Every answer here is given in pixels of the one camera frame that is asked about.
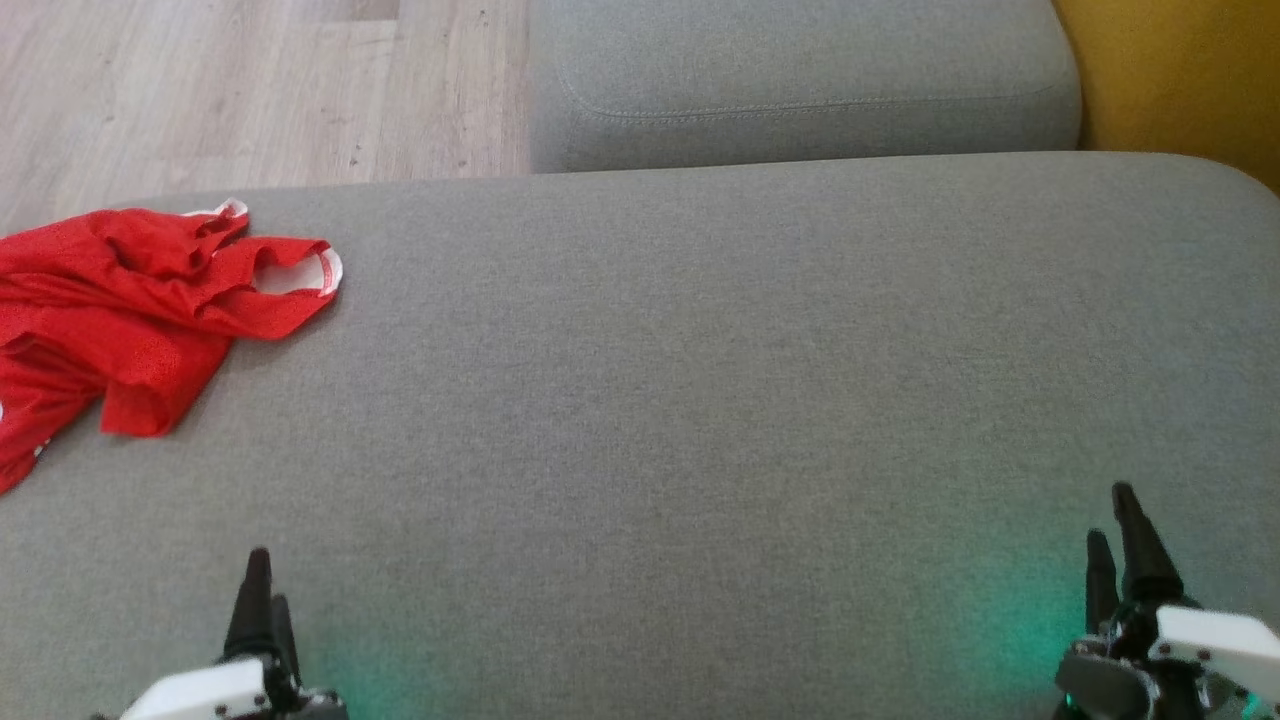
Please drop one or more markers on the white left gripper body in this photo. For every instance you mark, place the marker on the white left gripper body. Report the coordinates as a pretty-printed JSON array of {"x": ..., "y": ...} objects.
[{"x": 210, "y": 695}]

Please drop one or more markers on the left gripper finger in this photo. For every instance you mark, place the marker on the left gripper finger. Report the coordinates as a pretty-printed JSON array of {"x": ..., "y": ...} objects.
[
  {"x": 252, "y": 620},
  {"x": 283, "y": 650}
]

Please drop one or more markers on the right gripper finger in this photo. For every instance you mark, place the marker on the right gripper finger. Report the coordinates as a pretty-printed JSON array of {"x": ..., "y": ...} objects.
[
  {"x": 1145, "y": 560},
  {"x": 1100, "y": 590}
]

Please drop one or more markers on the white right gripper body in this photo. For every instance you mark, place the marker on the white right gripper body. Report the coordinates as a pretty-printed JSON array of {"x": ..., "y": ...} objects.
[{"x": 1200, "y": 650}]

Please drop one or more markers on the red white basketball jersey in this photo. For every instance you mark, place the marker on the red white basketball jersey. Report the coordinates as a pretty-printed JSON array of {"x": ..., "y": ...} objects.
[{"x": 60, "y": 395}]

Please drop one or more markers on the red mesh shorts white waistband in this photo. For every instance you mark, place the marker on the red mesh shorts white waistband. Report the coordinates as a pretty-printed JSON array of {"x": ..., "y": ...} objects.
[{"x": 150, "y": 270}]

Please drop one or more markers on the large grey sofa ottoman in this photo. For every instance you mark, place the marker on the large grey sofa ottoman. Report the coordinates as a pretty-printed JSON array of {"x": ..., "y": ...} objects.
[{"x": 700, "y": 400}]

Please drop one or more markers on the yellow sofa back cushion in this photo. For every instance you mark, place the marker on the yellow sofa back cushion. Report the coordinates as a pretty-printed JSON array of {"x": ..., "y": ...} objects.
[{"x": 1180, "y": 80}]

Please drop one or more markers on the grey sofa seat cushion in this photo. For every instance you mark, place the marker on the grey sofa seat cushion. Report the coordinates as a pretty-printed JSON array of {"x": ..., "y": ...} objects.
[{"x": 800, "y": 80}]

